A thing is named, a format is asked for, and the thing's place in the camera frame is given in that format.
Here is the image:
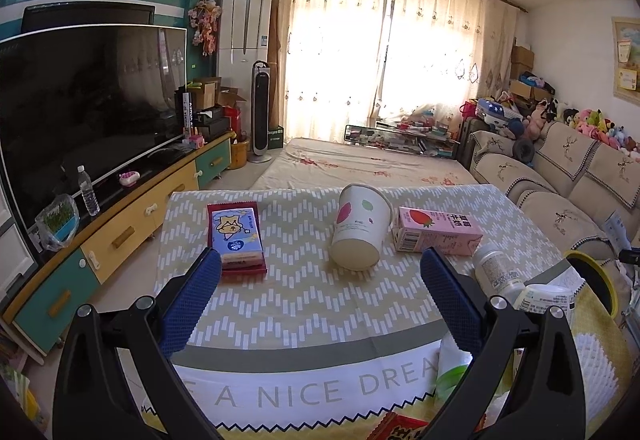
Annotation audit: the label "glass side table with clutter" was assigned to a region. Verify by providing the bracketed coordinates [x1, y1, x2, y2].
[343, 122, 459, 158]

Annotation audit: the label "beige sofa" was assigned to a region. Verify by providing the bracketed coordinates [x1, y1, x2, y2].
[456, 116, 640, 271]

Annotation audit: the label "black tower fan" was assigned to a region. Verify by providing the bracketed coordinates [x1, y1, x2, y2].
[248, 60, 271, 163]

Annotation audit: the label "yellow rimmed trash bin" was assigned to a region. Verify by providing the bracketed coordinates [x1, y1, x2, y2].
[564, 250, 620, 319]

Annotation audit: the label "beige curtains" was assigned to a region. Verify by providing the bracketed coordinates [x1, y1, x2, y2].
[272, 0, 518, 142]

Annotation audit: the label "white plastic yogurt cup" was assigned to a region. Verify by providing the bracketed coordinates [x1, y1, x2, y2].
[514, 284, 575, 321]

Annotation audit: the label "blue cartoon tissue pack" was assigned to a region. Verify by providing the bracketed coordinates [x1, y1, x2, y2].
[209, 207, 264, 270]

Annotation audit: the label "clear plastic bag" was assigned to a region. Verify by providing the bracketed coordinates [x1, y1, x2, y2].
[36, 194, 79, 252]

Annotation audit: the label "cardboard boxes by wall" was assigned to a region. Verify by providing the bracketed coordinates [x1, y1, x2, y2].
[509, 45, 555, 102]

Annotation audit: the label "white air conditioner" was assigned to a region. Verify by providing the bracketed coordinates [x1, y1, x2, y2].
[217, 0, 271, 97]

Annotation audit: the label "floral bed sheet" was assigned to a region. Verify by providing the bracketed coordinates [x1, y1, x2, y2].
[253, 139, 476, 189]

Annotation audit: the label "white yogurt bottle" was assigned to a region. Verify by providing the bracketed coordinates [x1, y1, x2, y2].
[472, 244, 525, 304]

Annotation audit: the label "patterned tablecloth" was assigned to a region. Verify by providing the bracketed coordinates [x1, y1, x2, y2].
[119, 183, 633, 440]

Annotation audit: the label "hanging flower decoration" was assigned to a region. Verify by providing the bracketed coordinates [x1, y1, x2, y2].
[188, 0, 222, 56]

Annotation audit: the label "pink strawberry milk carton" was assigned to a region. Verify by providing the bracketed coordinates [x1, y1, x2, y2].
[393, 207, 483, 257]

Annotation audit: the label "white drawer unit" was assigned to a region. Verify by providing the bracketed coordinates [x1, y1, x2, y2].
[0, 192, 37, 303]

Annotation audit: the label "framed landscape painting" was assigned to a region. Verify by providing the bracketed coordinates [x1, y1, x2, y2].
[612, 17, 640, 105]

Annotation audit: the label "red snack wrapper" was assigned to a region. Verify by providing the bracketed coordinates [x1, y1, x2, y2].
[367, 412, 428, 440]

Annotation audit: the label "red fire extinguisher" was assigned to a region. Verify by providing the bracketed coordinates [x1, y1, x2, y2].
[224, 106, 242, 140]

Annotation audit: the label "clear water bottle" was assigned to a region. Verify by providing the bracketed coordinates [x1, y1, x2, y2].
[77, 165, 100, 217]

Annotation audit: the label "large black television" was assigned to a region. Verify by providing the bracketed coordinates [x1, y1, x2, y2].
[1, 25, 186, 227]

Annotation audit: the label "white paper cup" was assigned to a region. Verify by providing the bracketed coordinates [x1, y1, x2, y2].
[329, 183, 393, 272]

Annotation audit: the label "red tray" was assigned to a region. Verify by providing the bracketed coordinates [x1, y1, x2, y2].
[207, 201, 267, 277]

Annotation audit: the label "yellow green tv cabinet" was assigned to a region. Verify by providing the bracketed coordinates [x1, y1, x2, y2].
[1, 131, 235, 364]

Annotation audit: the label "pile of plush toys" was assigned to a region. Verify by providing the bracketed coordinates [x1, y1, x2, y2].
[522, 98, 639, 160]

